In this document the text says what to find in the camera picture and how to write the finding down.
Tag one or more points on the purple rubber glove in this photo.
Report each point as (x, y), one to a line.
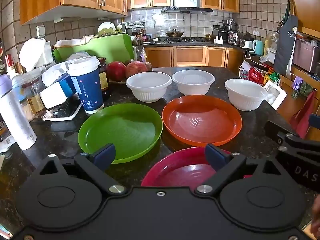
(297, 83)

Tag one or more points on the blue white tissue pack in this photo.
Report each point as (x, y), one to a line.
(58, 85)

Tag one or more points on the red hanging cloth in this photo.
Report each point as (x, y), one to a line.
(300, 120)

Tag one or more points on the green plastic plate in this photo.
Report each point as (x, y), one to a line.
(132, 128)

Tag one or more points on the dark sauce jar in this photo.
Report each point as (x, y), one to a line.
(104, 80)

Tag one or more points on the white ribbed bowl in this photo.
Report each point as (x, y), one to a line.
(193, 82)
(149, 87)
(245, 95)

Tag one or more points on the white window gift box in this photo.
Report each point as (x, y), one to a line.
(275, 95)

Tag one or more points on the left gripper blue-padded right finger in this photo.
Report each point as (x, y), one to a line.
(226, 166)

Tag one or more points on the magenta plastic plate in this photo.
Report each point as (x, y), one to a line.
(187, 167)

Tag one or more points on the person's right hand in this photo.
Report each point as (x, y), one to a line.
(315, 225)

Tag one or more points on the black wok on stove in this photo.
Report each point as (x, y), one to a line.
(174, 33)

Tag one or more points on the red apple left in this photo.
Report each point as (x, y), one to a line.
(116, 71)

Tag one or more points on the white plastic tray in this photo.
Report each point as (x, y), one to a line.
(63, 112)

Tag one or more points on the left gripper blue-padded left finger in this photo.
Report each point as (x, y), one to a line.
(93, 165)

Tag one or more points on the dark hanging apron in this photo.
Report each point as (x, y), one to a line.
(287, 35)

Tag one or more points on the blue paper coffee cup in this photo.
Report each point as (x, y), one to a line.
(84, 73)

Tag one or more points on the white purple water bottle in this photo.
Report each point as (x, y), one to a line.
(14, 117)

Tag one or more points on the red snack bag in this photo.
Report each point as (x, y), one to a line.
(254, 74)

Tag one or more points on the green cutting board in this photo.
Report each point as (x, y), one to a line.
(117, 47)

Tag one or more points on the red apple right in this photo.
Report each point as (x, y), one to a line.
(135, 67)

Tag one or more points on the teal electric kettle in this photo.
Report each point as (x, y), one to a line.
(258, 47)

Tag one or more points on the orange plastic plate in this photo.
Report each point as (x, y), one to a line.
(198, 120)

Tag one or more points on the red apple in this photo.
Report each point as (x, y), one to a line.
(116, 71)
(135, 67)

